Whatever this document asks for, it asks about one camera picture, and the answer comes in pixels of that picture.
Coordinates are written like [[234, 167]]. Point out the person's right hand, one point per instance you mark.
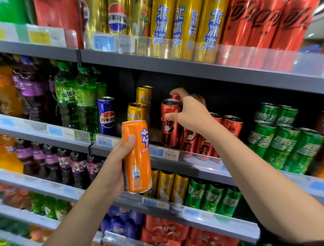
[[193, 115]]

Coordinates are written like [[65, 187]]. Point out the person's left hand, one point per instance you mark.
[[111, 177]]

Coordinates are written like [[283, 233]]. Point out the person's left thumb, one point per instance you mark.
[[129, 145]]

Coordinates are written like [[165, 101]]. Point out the person's right thumb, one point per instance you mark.
[[173, 116]]

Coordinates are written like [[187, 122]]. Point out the red drink can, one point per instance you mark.
[[168, 134]]

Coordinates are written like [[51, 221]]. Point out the orange soda can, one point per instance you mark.
[[138, 162]]

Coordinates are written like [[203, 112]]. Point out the person's left forearm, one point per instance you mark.
[[76, 223]]

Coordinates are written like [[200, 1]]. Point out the person's right forearm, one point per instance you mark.
[[265, 192]]

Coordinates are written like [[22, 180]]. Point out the short yellow can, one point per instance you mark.
[[144, 95], [136, 112]]

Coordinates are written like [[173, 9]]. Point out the blue cola can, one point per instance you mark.
[[106, 119]]

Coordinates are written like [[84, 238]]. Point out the blue white price label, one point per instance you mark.
[[164, 153], [155, 203]]

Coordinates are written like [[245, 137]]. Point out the yellow white can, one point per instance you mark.
[[165, 186], [154, 182], [180, 188]]

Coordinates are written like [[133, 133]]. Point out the grey metal shelf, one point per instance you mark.
[[27, 219], [215, 225], [197, 168], [177, 69]]

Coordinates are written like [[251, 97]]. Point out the group of red cans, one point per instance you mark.
[[231, 125]]

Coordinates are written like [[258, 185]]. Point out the green drink bottle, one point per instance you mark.
[[86, 101], [101, 87], [65, 96]]

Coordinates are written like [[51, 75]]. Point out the row of small purple bottles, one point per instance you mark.
[[63, 162]]

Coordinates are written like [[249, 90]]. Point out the blue cola can pack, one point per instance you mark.
[[124, 221]]

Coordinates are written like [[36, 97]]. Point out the slim green can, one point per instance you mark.
[[195, 194], [229, 202], [212, 199]]

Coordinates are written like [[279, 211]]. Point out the green soda can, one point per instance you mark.
[[260, 139], [281, 147], [265, 114], [302, 152], [286, 115]]

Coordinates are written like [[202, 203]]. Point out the red cola can pack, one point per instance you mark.
[[210, 238], [164, 229]]

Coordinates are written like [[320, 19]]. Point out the tall yellow can blue print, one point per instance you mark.
[[211, 27], [186, 25], [162, 25]]

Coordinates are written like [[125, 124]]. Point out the clear plastic shelf guard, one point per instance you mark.
[[58, 38], [33, 128], [253, 59]]

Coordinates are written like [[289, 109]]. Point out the small green bottles cluster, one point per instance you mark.
[[50, 206]]

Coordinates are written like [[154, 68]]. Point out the gold can orange picture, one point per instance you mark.
[[140, 19]]

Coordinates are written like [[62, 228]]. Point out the large purple drink bottle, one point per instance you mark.
[[34, 88], [17, 81]]

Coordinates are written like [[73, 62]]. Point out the gold can round logo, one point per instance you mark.
[[117, 17], [95, 15]]

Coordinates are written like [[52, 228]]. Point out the tall red can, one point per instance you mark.
[[293, 25], [238, 22], [265, 24]]

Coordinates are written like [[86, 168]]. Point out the small orange drink bottle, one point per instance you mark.
[[8, 154]]

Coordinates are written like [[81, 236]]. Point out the small orange red bottles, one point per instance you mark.
[[15, 196]]

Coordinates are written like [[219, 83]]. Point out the large orange drink bottle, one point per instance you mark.
[[8, 93]]

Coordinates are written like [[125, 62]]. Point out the yellow price label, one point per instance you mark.
[[39, 37]]

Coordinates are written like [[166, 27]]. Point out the red drink pack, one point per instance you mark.
[[59, 17]]

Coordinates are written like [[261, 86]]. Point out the orange drink container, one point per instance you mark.
[[320, 147]]

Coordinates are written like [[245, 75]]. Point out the green drink pack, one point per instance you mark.
[[12, 10]]

